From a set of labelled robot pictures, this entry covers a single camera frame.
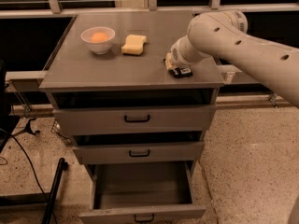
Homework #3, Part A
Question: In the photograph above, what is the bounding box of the dark blue rxbar wrapper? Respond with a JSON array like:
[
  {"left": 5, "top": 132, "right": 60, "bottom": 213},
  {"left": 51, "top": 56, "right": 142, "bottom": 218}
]
[{"left": 166, "top": 64, "right": 192, "bottom": 78}]

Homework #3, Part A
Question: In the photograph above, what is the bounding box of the orange fruit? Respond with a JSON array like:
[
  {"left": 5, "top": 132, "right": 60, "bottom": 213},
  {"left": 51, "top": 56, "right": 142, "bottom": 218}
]
[{"left": 91, "top": 32, "right": 109, "bottom": 43}]

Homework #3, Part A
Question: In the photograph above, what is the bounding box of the grey drawer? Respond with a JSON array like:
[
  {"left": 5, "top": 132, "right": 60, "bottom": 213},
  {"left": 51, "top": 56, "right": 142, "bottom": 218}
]
[
  {"left": 51, "top": 89, "right": 217, "bottom": 136},
  {"left": 79, "top": 161, "right": 206, "bottom": 224},
  {"left": 73, "top": 132, "right": 204, "bottom": 165}
]

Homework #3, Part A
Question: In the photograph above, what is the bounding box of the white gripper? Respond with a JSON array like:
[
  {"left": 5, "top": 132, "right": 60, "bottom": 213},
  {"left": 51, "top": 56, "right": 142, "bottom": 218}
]
[{"left": 164, "top": 35, "right": 208, "bottom": 70}]

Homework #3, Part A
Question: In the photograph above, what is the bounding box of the black pole stand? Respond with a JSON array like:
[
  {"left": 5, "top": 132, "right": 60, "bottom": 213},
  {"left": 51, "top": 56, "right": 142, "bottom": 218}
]
[{"left": 41, "top": 158, "right": 68, "bottom": 224}]

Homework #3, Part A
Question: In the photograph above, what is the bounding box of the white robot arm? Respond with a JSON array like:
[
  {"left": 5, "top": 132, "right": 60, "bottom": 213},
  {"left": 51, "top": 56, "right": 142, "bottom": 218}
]
[{"left": 164, "top": 10, "right": 299, "bottom": 107}]

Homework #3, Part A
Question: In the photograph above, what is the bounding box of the metal window railing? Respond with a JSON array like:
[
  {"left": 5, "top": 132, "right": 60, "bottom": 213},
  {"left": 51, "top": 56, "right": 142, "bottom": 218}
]
[{"left": 0, "top": 0, "right": 299, "bottom": 20}]

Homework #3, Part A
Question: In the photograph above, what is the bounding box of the yellow sponge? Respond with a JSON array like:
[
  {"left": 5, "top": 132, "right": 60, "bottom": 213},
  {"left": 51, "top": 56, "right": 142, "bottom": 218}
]
[{"left": 121, "top": 35, "right": 147, "bottom": 55}]

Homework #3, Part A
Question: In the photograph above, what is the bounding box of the grey bottom drawer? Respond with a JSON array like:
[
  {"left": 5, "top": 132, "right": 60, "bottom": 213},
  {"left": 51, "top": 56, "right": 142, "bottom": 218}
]
[{"left": 79, "top": 161, "right": 206, "bottom": 224}]

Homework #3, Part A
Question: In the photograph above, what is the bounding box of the grey top drawer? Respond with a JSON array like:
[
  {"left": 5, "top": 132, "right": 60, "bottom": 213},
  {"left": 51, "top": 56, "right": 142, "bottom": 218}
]
[{"left": 51, "top": 89, "right": 217, "bottom": 136}]

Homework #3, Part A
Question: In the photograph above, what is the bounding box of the grey drawer cabinet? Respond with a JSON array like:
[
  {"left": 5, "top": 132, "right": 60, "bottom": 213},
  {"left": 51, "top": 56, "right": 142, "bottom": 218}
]
[{"left": 38, "top": 10, "right": 226, "bottom": 224}]

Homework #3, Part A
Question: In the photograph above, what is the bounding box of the grey middle drawer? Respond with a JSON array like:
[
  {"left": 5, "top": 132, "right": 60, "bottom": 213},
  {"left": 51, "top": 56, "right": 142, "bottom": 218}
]
[{"left": 73, "top": 132, "right": 204, "bottom": 165}]

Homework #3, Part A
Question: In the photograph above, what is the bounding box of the black tripod foot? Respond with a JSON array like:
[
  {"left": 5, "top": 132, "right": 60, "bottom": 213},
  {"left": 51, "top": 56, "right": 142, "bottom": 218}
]
[{"left": 14, "top": 118, "right": 40, "bottom": 136}]

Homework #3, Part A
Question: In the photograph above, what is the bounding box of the white ceramic bowl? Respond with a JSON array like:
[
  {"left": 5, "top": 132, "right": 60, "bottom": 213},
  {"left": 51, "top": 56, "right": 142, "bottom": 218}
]
[{"left": 80, "top": 27, "right": 116, "bottom": 54}]

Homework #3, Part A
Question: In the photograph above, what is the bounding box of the black floor cable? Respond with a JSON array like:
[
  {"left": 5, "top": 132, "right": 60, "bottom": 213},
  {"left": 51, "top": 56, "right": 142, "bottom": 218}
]
[{"left": 0, "top": 128, "right": 59, "bottom": 224}]

